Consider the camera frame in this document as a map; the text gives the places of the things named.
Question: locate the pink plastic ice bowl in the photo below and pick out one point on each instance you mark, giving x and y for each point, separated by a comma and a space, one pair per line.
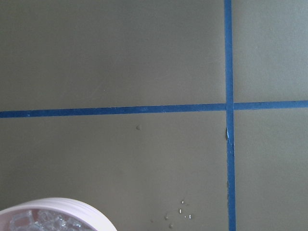
74, 208

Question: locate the clear ice cubes pile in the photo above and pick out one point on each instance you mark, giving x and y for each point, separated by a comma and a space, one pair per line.
45, 220

